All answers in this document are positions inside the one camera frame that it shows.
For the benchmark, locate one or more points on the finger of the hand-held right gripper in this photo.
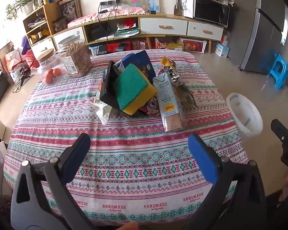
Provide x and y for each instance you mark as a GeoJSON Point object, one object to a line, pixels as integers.
{"type": "Point", "coordinates": [278, 128]}

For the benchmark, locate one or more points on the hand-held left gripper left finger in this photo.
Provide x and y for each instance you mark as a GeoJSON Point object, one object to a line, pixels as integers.
{"type": "Point", "coordinates": [74, 158]}

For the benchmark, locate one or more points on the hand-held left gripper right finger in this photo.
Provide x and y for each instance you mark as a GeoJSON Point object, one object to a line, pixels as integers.
{"type": "Point", "coordinates": [202, 158]}

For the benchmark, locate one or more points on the white plastic bucket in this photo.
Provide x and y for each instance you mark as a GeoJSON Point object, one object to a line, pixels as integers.
{"type": "Point", "coordinates": [254, 124]}

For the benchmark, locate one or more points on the white tissue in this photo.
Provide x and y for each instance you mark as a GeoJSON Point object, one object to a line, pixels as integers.
{"type": "Point", "coordinates": [103, 111]}

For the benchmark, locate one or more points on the grey white drink carton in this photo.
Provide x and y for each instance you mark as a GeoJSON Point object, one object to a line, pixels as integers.
{"type": "Point", "coordinates": [168, 98]}

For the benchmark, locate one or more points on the silver foil snack bag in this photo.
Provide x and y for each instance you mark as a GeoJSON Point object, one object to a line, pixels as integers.
{"type": "Point", "coordinates": [182, 88]}

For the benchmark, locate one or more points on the red cartoon drink can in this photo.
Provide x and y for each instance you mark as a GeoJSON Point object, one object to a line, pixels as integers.
{"type": "Point", "coordinates": [151, 106]}

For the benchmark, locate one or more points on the small orange wrapper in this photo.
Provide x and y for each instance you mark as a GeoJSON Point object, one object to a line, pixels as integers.
{"type": "Point", "coordinates": [101, 85]}

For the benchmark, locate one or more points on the black packaging box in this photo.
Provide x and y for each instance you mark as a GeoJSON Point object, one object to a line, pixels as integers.
{"type": "Point", "coordinates": [109, 86]}

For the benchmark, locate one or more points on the green yellow sponge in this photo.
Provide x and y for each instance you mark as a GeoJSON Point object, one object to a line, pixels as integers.
{"type": "Point", "coordinates": [132, 86]}

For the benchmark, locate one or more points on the yellow snack wrapper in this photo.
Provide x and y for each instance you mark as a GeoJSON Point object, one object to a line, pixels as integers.
{"type": "Point", "coordinates": [165, 62]}

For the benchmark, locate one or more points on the blue printed carton box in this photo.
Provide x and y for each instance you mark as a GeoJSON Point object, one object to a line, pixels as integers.
{"type": "Point", "coordinates": [141, 60]}

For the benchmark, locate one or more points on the person's right hand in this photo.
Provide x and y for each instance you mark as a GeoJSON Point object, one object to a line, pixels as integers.
{"type": "Point", "coordinates": [286, 185]}

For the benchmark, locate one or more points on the person's left hand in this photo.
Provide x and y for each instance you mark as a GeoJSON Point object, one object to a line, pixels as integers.
{"type": "Point", "coordinates": [130, 227]}

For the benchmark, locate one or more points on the blue plastic stool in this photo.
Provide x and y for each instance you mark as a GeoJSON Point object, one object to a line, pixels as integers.
{"type": "Point", "coordinates": [279, 69]}

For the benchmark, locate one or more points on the patterned pink green tablecloth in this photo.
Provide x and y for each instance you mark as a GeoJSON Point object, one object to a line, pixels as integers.
{"type": "Point", "coordinates": [134, 172]}

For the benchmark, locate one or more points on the orange fruit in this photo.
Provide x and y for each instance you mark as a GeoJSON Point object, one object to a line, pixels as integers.
{"type": "Point", "coordinates": [48, 77]}
{"type": "Point", "coordinates": [57, 71]}

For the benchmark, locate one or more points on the white blue carton box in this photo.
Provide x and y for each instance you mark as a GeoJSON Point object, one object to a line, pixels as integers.
{"type": "Point", "coordinates": [222, 50]}

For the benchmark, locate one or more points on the grey refrigerator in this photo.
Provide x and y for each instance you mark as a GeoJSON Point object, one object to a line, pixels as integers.
{"type": "Point", "coordinates": [259, 28]}

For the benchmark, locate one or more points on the glass jar with wooden lid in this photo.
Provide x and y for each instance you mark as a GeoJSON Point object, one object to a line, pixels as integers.
{"type": "Point", "coordinates": [48, 62]}

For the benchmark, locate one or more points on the large glass biscuit jar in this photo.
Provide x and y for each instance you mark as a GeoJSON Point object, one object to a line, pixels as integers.
{"type": "Point", "coordinates": [79, 57]}

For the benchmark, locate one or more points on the orange white small box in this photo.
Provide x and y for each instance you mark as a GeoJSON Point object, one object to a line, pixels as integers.
{"type": "Point", "coordinates": [225, 39]}

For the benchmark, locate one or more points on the white storage box red print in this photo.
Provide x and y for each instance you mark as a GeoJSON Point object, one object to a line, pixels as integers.
{"type": "Point", "coordinates": [194, 46]}

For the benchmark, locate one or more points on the pile of plastic bags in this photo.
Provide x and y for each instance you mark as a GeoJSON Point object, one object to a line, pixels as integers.
{"type": "Point", "coordinates": [16, 60]}

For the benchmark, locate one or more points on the yellow cardboard box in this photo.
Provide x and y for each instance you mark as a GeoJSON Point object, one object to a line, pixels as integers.
{"type": "Point", "coordinates": [170, 45]}

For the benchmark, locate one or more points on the red flat box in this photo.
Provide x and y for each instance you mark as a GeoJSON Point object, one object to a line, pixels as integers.
{"type": "Point", "coordinates": [117, 46]}

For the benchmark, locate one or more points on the black electronic device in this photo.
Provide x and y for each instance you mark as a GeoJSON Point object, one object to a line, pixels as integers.
{"type": "Point", "coordinates": [99, 32]}

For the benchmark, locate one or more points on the black microwave oven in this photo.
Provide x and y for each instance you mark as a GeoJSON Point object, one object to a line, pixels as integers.
{"type": "Point", "coordinates": [211, 10]}

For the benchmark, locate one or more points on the wooden white drawer cabinet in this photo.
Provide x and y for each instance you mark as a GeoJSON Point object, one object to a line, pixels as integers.
{"type": "Point", "coordinates": [163, 26]}

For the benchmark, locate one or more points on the wooden shelf unit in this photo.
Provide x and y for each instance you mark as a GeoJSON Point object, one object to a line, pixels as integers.
{"type": "Point", "coordinates": [51, 14]}

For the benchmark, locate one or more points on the framed cat picture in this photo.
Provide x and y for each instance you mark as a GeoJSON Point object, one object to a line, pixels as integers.
{"type": "Point", "coordinates": [69, 10]}

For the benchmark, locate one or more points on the colourful map board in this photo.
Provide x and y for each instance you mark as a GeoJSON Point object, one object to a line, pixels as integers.
{"type": "Point", "coordinates": [144, 1]}

